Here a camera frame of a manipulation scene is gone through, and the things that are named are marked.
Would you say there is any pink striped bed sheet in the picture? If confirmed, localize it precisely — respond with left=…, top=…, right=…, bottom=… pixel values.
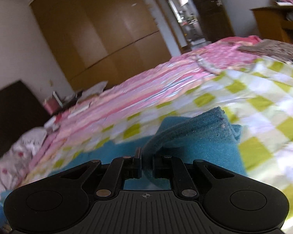
left=27, top=35, right=260, bottom=177

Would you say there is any white plastic bag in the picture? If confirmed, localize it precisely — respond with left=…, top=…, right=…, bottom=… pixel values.
left=78, top=81, right=108, bottom=102

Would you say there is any pink storage box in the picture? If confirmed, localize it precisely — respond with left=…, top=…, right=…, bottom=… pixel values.
left=43, top=97, right=61, bottom=115

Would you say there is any small floral cloth piece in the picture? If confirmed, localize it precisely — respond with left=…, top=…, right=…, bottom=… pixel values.
left=195, top=55, right=222, bottom=75

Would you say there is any white floral pillow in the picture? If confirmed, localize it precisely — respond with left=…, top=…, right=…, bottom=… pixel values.
left=0, top=127, right=47, bottom=199

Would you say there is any dark brown cabinet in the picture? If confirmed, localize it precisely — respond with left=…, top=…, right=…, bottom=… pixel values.
left=0, top=80, right=51, bottom=158

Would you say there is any green white checkered blanket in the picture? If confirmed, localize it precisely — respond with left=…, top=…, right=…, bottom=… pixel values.
left=25, top=58, right=293, bottom=233

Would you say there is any brown wooden wardrobe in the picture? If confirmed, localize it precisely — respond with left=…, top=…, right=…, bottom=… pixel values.
left=30, top=0, right=171, bottom=90

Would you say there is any dark wooden door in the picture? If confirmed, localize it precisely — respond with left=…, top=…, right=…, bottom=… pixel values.
left=193, top=0, right=234, bottom=42

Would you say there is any grey patterned folded cloth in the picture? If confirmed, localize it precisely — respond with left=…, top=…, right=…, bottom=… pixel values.
left=238, top=39, right=293, bottom=63

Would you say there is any wooden desk shelf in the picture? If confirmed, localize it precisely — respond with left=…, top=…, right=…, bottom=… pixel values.
left=251, top=6, right=293, bottom=44

